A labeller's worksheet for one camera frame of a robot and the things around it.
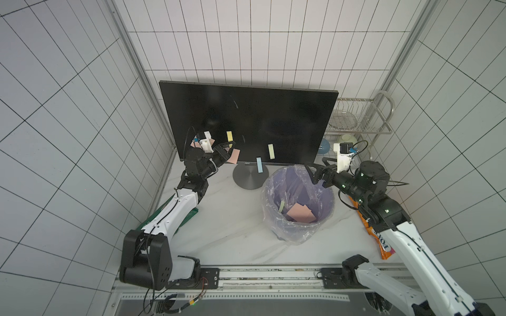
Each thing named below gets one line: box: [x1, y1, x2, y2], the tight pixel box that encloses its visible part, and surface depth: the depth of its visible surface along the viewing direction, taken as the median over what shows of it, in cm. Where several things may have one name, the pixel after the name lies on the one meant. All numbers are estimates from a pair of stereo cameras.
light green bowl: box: [340, 133, 358, 145], surface depth 108 cm
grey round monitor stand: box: [232, 163, 269, 190], surface depth 106 cm
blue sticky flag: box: [256, 157, 264, 174], surface depth 86 cm
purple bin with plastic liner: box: [260, 164, 336, 244], surface depth 76 cm
